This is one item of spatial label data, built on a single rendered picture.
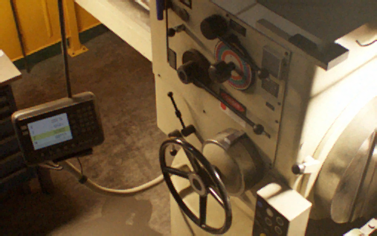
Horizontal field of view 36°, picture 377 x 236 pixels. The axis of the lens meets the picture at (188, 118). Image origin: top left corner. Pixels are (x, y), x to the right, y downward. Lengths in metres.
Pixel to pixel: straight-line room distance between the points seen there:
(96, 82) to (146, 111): 0.52
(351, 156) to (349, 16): 0.46
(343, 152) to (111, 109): 2.56
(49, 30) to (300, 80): 3.17
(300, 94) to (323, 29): 0.20
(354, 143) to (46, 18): 3.09
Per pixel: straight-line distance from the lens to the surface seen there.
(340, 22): 1.72
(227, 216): 1.89
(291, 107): 1.77
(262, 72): 1.70
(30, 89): 4.53
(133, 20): 2.93
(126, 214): 3.59
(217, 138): 2.00
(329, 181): 1.99
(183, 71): 2.00
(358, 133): 1.94
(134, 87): 4.41
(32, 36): 4.57
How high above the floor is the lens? 2.84
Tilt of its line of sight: 43 degrees down
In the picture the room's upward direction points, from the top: straight up
